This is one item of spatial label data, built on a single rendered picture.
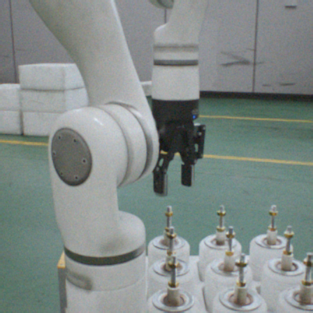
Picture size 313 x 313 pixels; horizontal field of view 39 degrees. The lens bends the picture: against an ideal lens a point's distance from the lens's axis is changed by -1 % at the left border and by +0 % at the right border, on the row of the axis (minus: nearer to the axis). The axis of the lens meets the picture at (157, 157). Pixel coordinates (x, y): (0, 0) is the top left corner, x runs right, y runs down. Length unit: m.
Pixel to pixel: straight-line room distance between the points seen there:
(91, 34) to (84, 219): 0.19
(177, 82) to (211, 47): 5.36
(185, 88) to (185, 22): 0.10
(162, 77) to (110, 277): 0.32
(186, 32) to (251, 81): 5.31
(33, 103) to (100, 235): 3.14
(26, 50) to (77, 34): 6.60
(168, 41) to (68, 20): 0.22
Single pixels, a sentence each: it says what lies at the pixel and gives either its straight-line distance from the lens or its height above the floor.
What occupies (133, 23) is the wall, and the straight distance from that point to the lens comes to 6.32.
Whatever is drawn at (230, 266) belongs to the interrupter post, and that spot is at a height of 0.26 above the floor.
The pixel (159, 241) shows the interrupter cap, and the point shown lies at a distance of 1.04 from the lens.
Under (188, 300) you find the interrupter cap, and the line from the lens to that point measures 0.82.
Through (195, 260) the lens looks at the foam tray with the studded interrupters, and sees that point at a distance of 1.11.
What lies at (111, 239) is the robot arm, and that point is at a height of 0.50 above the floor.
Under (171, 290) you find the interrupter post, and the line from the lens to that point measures 0.80.
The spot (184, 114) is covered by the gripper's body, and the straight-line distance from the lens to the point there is 0.67.
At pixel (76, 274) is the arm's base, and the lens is 0.49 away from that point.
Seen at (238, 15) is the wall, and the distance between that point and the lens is 5.98.
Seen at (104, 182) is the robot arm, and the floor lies 0.57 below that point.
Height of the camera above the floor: 0.69
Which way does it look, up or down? 14 degrees down
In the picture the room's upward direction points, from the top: straight up
